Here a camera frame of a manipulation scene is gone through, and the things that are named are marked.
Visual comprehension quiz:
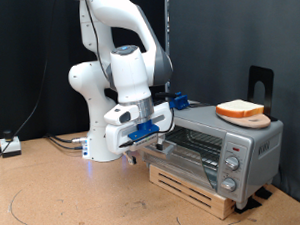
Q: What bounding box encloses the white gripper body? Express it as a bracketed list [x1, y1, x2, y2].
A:
[104, 100, 177, 157]

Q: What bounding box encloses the white bread slice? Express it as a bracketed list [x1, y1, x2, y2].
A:
[215, 98, 265, 120]

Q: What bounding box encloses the metal oven rack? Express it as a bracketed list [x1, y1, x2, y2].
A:
[164, 123, 226, 173]

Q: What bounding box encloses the silver oven knob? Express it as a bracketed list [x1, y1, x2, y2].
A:
[224, 155, 242, 172]
[220, 177, 238, 193]

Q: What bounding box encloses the silver toaster oven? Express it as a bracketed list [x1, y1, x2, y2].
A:
[138, 98, 288, 215]

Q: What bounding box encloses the slatted wooden block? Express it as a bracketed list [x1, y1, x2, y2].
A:
[147, 160, 238, 225]

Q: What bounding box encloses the small wooden cutting board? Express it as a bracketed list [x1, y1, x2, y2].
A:
[215, 109, 272, 132]

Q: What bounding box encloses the black foam pad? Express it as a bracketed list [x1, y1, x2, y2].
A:
[233, 197, 262, 215]
[254, 185, 274, 201]

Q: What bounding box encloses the white box with black button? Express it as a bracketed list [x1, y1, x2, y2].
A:
[0, 129, 23, 158]

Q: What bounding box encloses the vertical metal pole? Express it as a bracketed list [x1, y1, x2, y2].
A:
[160, 0, 175, 94]

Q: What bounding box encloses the black metal bookend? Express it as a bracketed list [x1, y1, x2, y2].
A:
[245, 64, 278, 123]

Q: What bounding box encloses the grey backdrop curtain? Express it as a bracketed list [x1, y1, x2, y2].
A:
[166, 0, 300, 216]

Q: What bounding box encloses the black backdrop curtain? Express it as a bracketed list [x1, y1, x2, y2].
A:
[0, 0, 174, 143]

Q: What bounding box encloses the black cable with silver connector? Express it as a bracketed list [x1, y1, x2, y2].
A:
[45, 131, 89, 147]

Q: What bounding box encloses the black base cable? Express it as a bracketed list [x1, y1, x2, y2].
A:
[47, 136, 85, 152]

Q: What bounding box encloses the long hanging black cable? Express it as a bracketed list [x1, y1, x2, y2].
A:
[0, 0, 66, 173]

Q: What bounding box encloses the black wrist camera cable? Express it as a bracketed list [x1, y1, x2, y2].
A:
[83, 0, 176, 150]

